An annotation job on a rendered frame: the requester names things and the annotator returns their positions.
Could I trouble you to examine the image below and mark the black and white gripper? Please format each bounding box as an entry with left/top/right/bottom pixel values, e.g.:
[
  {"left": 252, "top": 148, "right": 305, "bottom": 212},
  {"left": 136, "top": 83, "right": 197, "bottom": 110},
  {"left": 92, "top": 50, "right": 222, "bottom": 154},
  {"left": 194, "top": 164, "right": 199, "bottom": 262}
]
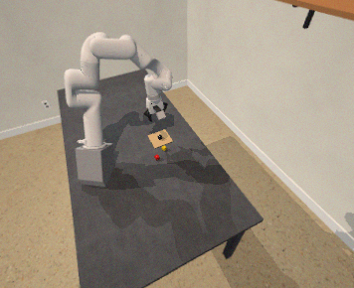
[{"left": 143, "top": 95, "right": 168, "bottom": 121}]

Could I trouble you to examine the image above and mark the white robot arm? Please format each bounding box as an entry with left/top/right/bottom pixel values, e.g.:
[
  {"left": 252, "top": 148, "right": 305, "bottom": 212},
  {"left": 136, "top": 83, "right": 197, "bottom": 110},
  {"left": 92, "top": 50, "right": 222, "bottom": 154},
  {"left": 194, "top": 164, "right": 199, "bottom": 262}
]
[{"left": 65, "top": 33, "right": 172, "bottom": 149}]

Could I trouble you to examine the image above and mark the orange mat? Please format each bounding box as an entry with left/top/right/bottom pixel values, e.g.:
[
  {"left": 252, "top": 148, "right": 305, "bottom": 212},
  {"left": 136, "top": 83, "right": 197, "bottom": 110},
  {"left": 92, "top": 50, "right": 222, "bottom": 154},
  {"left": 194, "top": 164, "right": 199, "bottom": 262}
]
[{"left": 147, "top": 129, "right": 173, "bottom": 148}]

